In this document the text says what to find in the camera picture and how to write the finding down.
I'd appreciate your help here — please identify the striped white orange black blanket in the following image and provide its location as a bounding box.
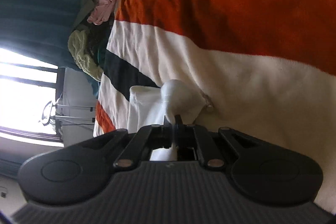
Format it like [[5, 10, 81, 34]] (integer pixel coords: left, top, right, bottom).
[[93, 0, 335, 213]]

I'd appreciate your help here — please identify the white zip-up garment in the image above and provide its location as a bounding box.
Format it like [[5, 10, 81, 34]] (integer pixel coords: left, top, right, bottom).
[[127, 78, 215, 162]]

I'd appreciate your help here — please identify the window with dark frame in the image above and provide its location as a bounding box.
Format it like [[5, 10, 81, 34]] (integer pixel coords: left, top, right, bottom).
[[1, 48, 65, 142]]

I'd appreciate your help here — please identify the dark green garment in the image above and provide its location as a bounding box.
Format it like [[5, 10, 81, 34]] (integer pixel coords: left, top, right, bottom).
[[88, 22, 112, 69]]

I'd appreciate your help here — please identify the teal curtain right of window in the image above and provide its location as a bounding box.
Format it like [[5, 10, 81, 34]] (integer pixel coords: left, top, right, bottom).
[[0, 0, 124, 98]]

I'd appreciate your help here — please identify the light green knitted sweater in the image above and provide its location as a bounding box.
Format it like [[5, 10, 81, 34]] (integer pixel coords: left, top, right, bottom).
[[68, 30, 103, 82]]

